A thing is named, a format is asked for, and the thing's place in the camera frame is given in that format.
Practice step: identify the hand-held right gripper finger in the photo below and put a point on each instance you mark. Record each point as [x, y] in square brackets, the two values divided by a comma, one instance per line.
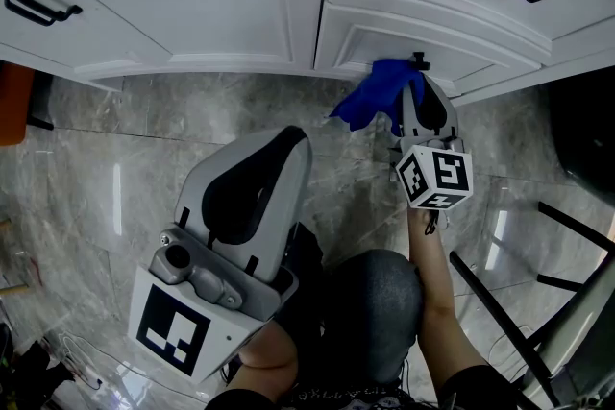
[408, 115]
[450, 117]

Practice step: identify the grey chair black legs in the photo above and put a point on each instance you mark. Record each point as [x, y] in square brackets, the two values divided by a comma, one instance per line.
[576, 326]

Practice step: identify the person's black printed top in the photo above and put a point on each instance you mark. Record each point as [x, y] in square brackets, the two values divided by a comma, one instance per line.
[346, 398]

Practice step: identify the person's left forearm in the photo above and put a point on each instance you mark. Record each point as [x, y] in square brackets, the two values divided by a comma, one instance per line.
[266, 355]

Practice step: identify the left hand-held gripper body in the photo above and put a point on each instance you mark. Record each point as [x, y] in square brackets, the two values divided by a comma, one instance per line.
[168, 331]

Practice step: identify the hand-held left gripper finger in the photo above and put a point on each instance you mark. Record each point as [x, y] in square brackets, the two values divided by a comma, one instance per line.
[192, 192]
[286, 221]

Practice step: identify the blue cloth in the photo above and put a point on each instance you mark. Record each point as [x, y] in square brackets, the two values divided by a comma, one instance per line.
[379, 91]

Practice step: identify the person's right forearm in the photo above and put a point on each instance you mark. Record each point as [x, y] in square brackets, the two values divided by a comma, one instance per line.
[442, 302]

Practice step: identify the person's dark trousers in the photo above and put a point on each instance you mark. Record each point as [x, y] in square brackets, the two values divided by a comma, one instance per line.
[375, 302]

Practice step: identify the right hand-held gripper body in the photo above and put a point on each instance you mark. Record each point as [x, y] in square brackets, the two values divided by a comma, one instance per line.
[447, 177]

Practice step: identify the orange sofa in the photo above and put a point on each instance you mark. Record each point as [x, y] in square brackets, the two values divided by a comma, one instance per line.
[14, 105]

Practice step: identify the wooden stool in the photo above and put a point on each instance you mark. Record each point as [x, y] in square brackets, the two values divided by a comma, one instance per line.
[14, 289]

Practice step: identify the white vanity cabinet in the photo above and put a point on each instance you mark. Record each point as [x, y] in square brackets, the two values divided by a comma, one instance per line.
[528, 79]

